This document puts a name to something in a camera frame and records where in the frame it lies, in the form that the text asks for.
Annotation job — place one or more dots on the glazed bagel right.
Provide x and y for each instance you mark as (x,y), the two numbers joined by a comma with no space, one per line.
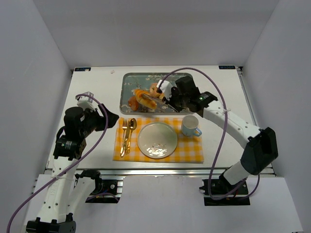
(162,97)

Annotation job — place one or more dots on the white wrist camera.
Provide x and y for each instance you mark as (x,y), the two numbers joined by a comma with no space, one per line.
(85,102)
(165,87)

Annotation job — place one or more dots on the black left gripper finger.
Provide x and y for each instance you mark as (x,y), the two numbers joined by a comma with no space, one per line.
(111,119)
(106,113)

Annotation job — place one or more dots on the steel serving tongs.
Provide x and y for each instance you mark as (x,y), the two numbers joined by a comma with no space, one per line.
(157,100)

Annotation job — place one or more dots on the blue label left corner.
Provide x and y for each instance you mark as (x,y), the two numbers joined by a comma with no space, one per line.
(82,69)

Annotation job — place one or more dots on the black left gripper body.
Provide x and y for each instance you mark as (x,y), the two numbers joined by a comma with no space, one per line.
(102,119)

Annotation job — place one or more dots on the yellow checkered cloth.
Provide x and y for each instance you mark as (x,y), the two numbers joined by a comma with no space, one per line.
(188,149)

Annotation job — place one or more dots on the glazed bagel left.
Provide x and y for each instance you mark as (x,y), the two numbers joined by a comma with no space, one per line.
(153,90)

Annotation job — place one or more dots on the blue label corner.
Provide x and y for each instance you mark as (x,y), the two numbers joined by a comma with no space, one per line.
(82,69)
(226,67)

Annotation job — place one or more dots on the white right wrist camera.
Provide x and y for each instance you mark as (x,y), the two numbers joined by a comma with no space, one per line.
(165,87)

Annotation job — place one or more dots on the blue label right corner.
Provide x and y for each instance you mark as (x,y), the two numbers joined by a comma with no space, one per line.
(226,67)

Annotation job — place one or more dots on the gold knife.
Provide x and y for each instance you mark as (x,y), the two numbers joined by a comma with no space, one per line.
(126,137)

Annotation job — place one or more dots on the glazed bagel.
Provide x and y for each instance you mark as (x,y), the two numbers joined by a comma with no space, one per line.
(153,90)
(162,97)

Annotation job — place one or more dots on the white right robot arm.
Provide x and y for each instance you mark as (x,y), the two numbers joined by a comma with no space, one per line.
(259,145)

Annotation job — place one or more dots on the striped croissant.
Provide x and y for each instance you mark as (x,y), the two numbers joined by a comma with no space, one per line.
(145,101)

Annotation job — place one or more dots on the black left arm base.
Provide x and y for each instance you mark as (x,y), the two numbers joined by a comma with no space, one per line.
(107,190)

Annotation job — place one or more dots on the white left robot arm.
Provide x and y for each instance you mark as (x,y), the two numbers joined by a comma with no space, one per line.
(60,203)

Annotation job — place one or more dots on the white ceramic plate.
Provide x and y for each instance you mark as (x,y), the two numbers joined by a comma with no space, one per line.
(157,140)

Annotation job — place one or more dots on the small brown pastry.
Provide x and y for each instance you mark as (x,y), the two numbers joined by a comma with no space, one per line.
(133,103)

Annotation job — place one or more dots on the gold spoon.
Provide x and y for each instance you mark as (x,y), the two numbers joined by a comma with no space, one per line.
(133,127)

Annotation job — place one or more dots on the aluminium front rail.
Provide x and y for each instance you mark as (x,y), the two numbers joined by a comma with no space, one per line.
(157,172)

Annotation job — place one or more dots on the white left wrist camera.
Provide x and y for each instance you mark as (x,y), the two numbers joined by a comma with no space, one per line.
(85,102)

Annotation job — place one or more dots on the light blue mug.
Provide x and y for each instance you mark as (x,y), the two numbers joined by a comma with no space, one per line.
(190,125)

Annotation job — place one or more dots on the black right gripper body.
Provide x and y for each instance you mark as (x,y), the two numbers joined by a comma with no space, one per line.
(173,96)

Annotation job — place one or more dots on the blue floral tray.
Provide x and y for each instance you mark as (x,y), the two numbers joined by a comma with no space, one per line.
(143,81)

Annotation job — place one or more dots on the gold fork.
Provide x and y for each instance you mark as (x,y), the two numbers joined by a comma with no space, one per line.
(124,127)

